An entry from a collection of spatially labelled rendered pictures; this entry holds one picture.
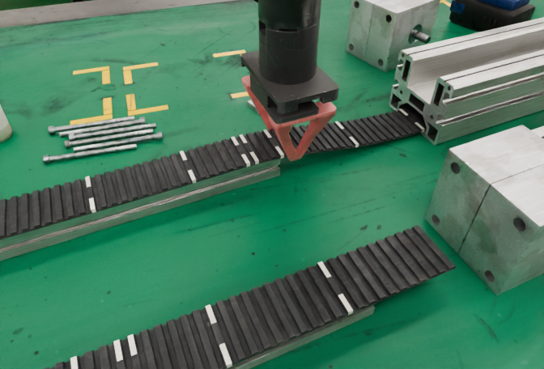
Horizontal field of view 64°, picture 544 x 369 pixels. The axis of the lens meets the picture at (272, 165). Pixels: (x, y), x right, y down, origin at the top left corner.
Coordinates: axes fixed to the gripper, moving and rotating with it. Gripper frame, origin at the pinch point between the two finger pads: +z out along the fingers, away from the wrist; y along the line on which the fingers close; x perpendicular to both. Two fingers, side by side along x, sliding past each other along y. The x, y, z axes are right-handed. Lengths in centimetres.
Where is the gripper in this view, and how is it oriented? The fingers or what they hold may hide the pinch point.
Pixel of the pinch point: (285, 140)
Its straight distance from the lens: 50.1
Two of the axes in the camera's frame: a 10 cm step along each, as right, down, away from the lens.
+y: -4.1, -6.2, 6.7
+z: 0.0, 7.4, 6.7
